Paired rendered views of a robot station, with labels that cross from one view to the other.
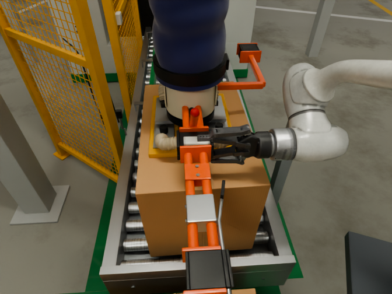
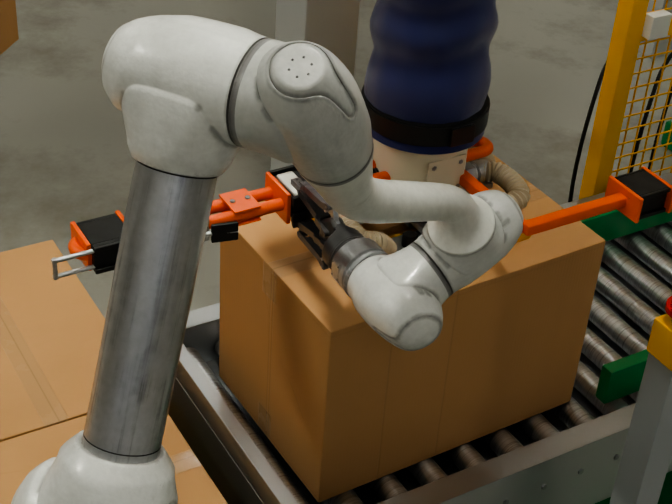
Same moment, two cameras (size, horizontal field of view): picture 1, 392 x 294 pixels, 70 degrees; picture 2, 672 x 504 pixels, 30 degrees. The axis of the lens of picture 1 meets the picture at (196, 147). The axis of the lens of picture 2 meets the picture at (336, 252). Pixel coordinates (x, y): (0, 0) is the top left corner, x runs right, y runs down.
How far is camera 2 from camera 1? 1.77 m
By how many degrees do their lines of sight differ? 47
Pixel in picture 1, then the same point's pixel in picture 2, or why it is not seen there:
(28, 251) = not seen: hidden behind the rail
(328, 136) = (388, 287)
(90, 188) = not seen: hidden behind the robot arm
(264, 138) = (339, 234)
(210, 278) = (94, 233)
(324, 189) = not seen: outside the picture
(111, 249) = (196, 317)
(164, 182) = (259, 229)
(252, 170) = (349, 308)
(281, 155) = (336, 273)
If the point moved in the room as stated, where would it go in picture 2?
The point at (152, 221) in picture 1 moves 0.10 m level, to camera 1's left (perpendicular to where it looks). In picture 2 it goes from (227, 287) to (207, 259)
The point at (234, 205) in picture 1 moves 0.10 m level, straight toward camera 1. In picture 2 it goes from (297, 341) to (240, 347)
